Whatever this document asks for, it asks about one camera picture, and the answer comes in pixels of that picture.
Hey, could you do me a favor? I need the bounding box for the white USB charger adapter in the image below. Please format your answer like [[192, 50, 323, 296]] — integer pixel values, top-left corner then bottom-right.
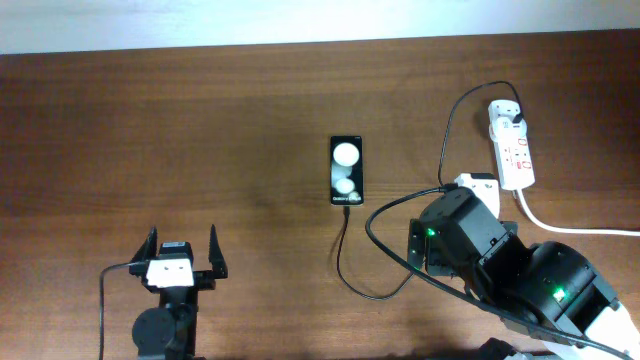
[[488, 100, 527, 142]]

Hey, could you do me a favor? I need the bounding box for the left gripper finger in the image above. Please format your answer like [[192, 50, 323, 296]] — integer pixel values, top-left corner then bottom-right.
[[131, 226, 158, 262], [208, 224, 228, 273]]

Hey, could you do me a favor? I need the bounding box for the black USB charging cable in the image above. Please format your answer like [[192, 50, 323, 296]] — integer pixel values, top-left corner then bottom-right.
[[335, 80, 526, 302]]

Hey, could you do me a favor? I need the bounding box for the white power strip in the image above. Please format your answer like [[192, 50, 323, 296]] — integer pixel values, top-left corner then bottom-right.
[[487, 98, 536, 192]]

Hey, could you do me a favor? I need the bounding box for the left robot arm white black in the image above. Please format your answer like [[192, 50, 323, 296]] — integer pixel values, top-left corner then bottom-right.
[[129, 227, 228, 360]]

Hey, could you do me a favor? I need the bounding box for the black smartphone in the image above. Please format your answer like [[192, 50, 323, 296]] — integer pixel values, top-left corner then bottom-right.
[[329, 135, 365, 207]]

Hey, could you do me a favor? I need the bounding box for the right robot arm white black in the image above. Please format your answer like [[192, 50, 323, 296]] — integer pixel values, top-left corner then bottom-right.
[[407, 187, 639, 359]]

